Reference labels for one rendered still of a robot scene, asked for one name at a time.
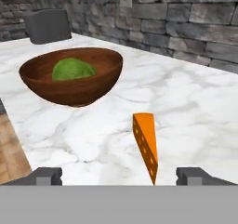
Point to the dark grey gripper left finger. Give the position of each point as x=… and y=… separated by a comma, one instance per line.
x=46, y=175

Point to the orange cheese wedge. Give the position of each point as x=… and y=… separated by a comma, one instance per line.
x=147, y=141

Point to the green lettuce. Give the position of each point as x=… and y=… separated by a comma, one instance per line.
x=73, y=69

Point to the dark grey box appliance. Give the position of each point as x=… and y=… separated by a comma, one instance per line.
x=48, y=26

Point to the brown wooden salad bowl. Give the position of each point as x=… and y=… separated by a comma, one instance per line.
x=74, y=85

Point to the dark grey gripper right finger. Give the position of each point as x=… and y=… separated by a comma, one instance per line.
x=192, y=175

